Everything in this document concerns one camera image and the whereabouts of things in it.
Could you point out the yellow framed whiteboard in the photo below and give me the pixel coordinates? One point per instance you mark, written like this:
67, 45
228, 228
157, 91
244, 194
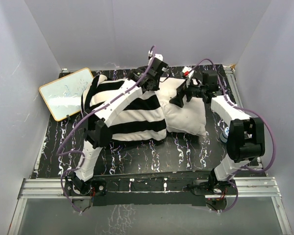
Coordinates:
63, 96

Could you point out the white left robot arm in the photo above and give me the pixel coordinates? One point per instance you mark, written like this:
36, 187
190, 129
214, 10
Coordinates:
119, 110

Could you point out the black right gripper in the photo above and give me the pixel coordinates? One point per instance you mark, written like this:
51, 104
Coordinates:
183, 90

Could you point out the white pillow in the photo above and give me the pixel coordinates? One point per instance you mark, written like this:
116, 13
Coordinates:
191, 118

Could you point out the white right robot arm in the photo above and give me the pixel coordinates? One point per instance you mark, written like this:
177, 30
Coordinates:
245, 140

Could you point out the aluminium table frame rail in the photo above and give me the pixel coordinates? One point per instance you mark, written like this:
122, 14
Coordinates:
166, 188

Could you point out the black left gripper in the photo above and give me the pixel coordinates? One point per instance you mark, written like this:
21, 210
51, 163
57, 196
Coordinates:
158, 88

